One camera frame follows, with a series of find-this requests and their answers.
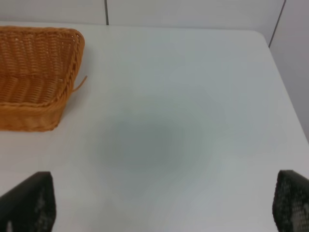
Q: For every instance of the orange wicker basket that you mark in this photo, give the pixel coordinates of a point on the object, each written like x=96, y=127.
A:
x=38, y=68

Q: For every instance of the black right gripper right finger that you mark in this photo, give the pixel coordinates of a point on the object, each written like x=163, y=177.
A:
x=290, y=206

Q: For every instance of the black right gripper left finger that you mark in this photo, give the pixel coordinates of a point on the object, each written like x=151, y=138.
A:
x=30, y=206

